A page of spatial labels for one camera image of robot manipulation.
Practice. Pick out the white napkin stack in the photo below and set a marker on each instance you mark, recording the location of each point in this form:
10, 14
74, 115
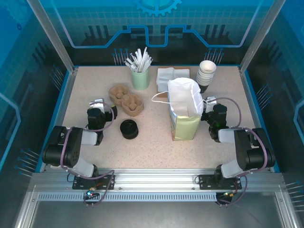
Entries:
164, 78

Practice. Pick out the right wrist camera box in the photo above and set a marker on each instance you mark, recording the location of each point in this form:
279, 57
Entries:
211, 103

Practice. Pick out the black cup lid stack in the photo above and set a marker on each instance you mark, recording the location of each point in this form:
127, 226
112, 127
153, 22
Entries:
129, 136

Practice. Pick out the aluminium mounting rail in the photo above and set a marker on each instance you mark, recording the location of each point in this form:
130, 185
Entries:
156, 177

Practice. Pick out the paper cup stack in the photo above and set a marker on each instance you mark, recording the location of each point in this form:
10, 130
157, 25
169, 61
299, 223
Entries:
204, 88

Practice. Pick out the small LED circuit board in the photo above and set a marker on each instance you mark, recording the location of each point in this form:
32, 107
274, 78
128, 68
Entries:
91, 193
228, 194

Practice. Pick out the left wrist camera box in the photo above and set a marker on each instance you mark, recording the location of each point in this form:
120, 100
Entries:
97, 104

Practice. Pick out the brown cup carrier stack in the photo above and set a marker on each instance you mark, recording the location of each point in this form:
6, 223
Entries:
133, 114

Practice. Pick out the brown cardboard cup carrier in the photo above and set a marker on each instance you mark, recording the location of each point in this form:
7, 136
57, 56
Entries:
118, 91

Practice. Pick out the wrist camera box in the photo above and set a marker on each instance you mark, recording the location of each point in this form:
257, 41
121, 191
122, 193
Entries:
97, 104
211, 103

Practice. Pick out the green white paper bag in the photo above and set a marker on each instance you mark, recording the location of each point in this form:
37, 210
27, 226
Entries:
184, 126

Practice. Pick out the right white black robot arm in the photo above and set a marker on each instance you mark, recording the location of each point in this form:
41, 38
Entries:
242, 147

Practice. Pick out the green straw holder cup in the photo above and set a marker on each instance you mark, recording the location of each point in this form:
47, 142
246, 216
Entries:
140, 82

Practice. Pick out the aluminium frame post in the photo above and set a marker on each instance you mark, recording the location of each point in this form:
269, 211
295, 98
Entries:
261, 33
52, 33

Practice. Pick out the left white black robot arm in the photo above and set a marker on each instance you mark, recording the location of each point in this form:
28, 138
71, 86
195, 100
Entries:
71, 156

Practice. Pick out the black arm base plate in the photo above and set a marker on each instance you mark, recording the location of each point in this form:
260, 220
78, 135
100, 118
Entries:
105, 184
206, 183

